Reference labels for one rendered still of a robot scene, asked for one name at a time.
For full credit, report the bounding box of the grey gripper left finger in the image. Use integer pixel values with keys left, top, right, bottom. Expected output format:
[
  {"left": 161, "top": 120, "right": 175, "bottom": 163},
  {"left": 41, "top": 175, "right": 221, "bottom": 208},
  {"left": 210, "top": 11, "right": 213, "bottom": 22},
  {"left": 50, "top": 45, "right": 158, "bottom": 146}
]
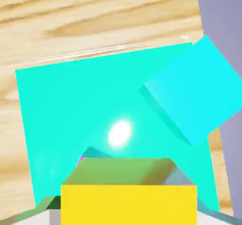
[{"left": 0, "top": 195, "right": 61, "bottom": 225}]

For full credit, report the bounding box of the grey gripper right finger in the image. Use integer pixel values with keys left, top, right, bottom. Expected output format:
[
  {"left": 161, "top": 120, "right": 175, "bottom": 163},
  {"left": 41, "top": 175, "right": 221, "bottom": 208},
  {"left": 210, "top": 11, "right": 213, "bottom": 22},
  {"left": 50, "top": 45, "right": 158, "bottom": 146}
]
[{"left": 196, "top": 197, "right": 242, "bottom": 225}]

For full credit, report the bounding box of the small yellow cube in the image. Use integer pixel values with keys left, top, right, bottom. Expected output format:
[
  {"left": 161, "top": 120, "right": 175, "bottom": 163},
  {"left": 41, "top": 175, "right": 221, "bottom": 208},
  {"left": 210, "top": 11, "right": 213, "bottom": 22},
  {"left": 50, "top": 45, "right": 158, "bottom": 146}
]
[{"left": 60, "top": 158, "right": 198, "bottom": 225}]

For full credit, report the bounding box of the small cyan cube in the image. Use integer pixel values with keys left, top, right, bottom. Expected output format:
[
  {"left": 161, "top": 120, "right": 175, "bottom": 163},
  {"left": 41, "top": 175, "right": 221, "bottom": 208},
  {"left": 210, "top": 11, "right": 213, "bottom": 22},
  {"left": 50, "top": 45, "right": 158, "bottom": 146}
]
[{"left": 139, "top": 34, "right": 242, "bottom": 147}]

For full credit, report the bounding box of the large turquoise box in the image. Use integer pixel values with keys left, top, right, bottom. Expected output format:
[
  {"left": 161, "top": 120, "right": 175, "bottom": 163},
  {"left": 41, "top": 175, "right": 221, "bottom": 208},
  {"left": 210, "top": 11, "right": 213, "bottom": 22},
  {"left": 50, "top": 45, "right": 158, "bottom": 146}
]
[{"left": 15, "top": 42, "right": 221, "bottom": 213}]

